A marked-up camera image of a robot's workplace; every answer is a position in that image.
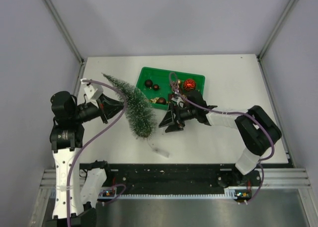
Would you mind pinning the large red glitter bauble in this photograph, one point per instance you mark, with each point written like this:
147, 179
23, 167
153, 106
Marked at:
189, 85

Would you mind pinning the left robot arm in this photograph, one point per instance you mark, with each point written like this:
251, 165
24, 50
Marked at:
77, 187

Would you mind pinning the small green christmas tree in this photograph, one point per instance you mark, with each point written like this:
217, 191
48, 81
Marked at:
139, 113

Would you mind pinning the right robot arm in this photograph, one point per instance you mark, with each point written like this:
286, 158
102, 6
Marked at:
257, 130

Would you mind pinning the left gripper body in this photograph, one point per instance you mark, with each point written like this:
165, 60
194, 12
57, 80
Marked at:
88, 111

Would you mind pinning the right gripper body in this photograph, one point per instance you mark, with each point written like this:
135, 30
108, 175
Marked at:
186, 113

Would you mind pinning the gold ribbed ornament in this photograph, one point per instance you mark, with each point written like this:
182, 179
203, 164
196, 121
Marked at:
154, 100

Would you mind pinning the right aluminium frame post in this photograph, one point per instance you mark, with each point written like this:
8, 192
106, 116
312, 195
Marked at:
277, 28

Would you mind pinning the left aluminium frame post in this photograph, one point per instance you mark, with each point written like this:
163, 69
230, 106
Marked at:
63, 30

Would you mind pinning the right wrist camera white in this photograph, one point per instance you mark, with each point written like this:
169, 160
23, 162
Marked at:
177, 100

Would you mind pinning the white cable duct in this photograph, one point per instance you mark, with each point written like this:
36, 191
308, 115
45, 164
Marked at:
108, 194

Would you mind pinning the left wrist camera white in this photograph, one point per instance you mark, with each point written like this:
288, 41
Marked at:
91, 89

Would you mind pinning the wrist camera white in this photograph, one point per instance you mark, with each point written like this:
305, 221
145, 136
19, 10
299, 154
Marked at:
91, 89
177, 100

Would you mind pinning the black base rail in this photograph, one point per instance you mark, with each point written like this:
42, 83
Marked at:
179, 176

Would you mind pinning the clear battery box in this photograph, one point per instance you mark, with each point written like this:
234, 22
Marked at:
161, 152

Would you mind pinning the aluminium frame post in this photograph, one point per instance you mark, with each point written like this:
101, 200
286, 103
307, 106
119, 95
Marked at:
277, 28
63, 30

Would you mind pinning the green plastic tray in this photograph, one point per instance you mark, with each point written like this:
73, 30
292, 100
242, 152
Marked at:
160, 77

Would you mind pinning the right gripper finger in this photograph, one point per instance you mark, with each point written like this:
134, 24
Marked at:
174, 128
168, 118

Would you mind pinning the brown bauble near front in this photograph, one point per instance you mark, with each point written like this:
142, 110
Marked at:
162, 101

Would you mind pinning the large brown matte bauble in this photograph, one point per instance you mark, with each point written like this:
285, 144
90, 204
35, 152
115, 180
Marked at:
148, 83

